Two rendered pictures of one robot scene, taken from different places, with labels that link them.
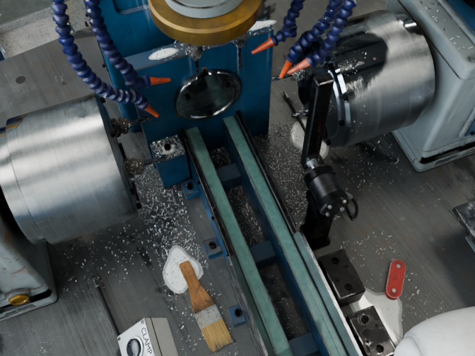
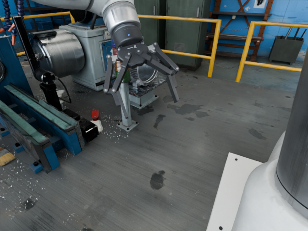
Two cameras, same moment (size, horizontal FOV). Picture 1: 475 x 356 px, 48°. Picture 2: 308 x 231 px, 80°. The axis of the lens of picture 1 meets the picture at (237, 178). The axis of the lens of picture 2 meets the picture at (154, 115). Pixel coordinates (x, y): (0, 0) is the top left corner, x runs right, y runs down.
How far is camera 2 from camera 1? 0.73 m
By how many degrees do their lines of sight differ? 34
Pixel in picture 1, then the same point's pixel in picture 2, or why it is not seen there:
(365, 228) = (80, 108)
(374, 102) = (56, 46)
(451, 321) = not seen: outside the picture
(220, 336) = (7, 158)
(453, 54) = (80, 31)
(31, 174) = not seen: outside the picture
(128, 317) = not seen: outside the picture
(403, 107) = (70, 50)
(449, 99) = (88, 49)
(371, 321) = (83, 121)
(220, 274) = (9, 139)
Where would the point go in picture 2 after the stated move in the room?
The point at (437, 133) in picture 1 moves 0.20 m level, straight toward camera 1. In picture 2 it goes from (94, 68) to (83, 82)
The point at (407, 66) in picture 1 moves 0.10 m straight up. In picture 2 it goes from (65, 35) to (60, 14)
